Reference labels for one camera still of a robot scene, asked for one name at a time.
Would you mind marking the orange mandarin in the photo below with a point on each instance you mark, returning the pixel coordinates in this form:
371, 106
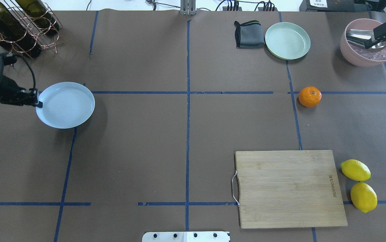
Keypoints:
310, 96

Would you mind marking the dark green wine bottle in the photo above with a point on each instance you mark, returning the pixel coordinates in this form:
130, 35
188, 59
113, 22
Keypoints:
13, 31

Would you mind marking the yellow lemon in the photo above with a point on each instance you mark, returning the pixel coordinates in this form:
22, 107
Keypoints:
355, 170
363, 197

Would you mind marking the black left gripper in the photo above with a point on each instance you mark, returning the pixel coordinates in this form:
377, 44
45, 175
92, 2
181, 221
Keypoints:
7, 88

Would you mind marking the aluminium frame post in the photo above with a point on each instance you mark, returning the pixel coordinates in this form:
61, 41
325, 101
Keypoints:
188, 7

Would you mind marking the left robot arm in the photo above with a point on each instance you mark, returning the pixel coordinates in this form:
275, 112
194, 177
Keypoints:
10, 92

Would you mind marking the bamboo cutting board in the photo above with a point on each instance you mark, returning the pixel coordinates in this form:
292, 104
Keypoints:
288, 189

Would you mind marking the pink bowl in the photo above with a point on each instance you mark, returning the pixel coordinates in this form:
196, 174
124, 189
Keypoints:
356, 54

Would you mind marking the metal scoop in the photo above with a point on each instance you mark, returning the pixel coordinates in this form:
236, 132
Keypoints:
359, 38

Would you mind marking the light blue plate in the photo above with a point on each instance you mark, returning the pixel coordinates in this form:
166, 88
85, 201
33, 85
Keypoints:
65, 105

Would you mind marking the copper wire bottle rack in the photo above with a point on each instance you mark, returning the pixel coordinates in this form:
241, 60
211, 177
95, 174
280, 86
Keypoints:
30, 26

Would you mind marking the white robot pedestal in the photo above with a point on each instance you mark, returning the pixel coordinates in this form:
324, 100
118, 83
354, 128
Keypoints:
187, 236

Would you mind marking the mint green plate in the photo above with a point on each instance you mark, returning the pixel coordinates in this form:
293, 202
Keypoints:
287, 41

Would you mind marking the dark grey folded cloth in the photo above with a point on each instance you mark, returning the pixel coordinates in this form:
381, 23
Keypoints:
249, 35

